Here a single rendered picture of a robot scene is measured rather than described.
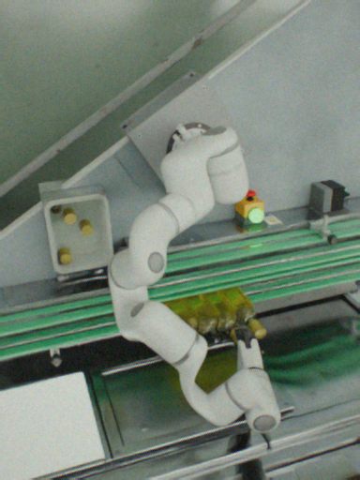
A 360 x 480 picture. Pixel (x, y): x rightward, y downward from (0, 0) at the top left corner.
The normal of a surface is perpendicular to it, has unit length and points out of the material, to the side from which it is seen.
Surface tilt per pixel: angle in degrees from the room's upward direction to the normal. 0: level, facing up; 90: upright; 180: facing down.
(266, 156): 0
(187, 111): 4
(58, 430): 90
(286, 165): 0
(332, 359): 91
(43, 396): 90
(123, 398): 90
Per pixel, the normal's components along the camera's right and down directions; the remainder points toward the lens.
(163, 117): 0.25, 0.40
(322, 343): -0.06, -0.89
